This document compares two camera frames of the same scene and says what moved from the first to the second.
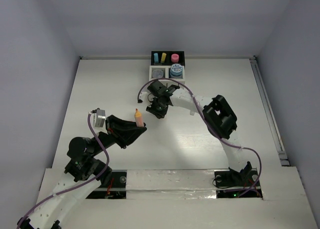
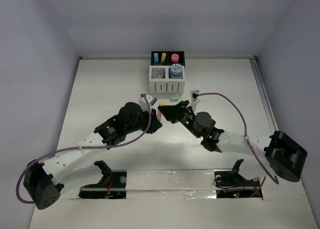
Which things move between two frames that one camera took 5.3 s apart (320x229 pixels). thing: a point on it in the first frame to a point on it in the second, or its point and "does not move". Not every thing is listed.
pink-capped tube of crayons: (175, 58) does not move
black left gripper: (116, 125) to (155, 123)
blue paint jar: (176, 70) does not move
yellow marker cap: (164, 55) does not move
